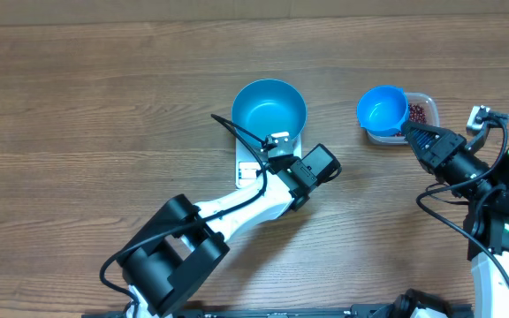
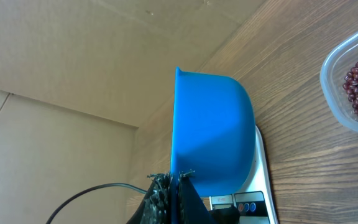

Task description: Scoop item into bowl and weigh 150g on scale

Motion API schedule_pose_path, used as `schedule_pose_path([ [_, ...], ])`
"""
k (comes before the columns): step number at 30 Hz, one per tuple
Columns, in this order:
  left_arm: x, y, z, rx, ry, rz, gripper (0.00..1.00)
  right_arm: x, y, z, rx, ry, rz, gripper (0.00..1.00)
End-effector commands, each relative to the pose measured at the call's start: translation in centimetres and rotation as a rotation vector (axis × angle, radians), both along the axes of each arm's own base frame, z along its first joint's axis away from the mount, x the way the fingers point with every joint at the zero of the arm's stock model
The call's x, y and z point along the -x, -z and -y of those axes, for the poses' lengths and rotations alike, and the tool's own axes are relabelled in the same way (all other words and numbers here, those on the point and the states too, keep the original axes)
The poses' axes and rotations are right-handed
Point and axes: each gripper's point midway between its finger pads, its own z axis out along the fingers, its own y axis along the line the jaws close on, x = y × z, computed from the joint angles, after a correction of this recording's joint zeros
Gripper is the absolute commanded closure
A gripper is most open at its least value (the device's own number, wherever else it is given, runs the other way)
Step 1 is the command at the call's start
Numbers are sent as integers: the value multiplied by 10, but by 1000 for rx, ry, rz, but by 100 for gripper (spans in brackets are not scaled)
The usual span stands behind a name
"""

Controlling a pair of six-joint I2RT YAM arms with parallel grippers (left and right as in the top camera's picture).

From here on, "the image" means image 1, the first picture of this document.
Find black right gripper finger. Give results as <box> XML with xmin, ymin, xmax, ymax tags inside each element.
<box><xmin>402</xmin><ymin>121</ymin><xmax>427</xmax><ymax>155</ymax></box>
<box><xmin>406</xmin><ymin>121</ymin><xmax>451</xmax><ymax>138</ymax></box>

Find red beans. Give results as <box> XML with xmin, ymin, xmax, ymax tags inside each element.
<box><xmin>397</xmin><ymin>103</ymin><xmax>427</xmax><ymax>124</ymax></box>

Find blue measuring scoop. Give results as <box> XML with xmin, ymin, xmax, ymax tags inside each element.
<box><xmin>356</xmin><ymin>86</ymin><xmax>417</xmax><ymax>137</ymax></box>

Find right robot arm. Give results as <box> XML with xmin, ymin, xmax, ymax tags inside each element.
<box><xmin>402</xmin><ymin>119</ymin><xmax>509</xmax><ymax>317</ymax></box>

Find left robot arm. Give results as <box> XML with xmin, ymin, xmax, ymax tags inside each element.
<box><xmin>99</xmin><ymin>144</ymin><xmax>341</xmax><ymax>317</ymax></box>

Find white digital kitchen scale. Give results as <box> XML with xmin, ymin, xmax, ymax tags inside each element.
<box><xmin>235</xmin><ymin>136</ymin><xmax>302</xmax><ymax>189</ymax></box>

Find teal bowl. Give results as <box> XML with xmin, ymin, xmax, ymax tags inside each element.
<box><xmin>232</xmin><ymin>79</ymin><xmax>308</xmax><ymax>140</ymax></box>

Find clear plastic container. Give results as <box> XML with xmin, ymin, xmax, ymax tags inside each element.
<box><xmin>367</xmin><ymin>93</ymin><xmax>440</xmax><ymax>146</ymax></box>

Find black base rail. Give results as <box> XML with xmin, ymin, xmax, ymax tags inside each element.
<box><xmin>81</xmin><ymin>289</ymin><xmax>475</xmax><ymax>318</ymax></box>

